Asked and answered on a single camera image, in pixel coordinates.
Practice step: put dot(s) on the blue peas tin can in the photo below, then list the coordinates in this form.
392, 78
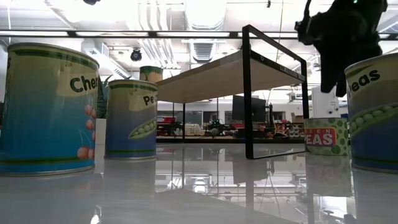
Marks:
127, 124
376, 137

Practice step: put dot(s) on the long background workbench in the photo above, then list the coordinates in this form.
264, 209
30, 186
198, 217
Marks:
202, 140

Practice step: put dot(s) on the brown cardboard box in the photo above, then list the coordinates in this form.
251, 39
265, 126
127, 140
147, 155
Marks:
297, 118

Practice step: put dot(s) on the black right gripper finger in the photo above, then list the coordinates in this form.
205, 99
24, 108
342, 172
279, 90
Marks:
341, 81
328, 77

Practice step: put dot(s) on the black overhead rail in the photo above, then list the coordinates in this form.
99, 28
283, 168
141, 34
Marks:
152, 34

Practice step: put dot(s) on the white round pillar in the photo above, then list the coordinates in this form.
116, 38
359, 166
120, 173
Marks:
323, 105

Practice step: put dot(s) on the white plant pot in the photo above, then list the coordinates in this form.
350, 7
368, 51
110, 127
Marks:
100, 130

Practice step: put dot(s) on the black computer monitor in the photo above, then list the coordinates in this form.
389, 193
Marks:
259, 109

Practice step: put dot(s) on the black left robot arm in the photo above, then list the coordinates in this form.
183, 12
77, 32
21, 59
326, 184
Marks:
91, 1

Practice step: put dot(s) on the green snake plant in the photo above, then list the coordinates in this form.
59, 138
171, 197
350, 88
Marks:
102, 99

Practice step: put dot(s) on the small black ceiling fixture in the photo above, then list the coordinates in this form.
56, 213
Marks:
268, 3

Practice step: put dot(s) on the tin can with teal band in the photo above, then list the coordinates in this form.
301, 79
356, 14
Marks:
150, 74

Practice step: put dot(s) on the blue cherries tin can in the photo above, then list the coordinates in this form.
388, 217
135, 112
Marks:
40, 118

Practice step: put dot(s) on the black frame wooden shelf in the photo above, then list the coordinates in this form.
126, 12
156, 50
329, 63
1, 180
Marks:
224, 77

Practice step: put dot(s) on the black ceiling spotlight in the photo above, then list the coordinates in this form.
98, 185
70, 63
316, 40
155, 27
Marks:
136, 55

